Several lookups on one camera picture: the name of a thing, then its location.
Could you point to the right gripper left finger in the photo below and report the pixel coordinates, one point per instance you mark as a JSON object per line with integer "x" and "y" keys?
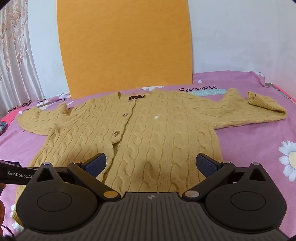
{"x": 85, "y": 174}

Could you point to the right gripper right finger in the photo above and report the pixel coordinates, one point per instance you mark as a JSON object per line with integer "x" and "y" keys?
{"x": 216, "y": 173}

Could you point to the mustard cable-knit cardigan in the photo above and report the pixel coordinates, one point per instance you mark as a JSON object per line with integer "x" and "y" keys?
{"x": 151, "y": 143}

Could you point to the beige floral curtain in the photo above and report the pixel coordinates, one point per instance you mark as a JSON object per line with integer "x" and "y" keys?
{"x": 20, "y": 84}

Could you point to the orange headboard panel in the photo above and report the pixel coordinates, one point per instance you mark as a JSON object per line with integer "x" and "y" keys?
{"x": 121, "y": 45}

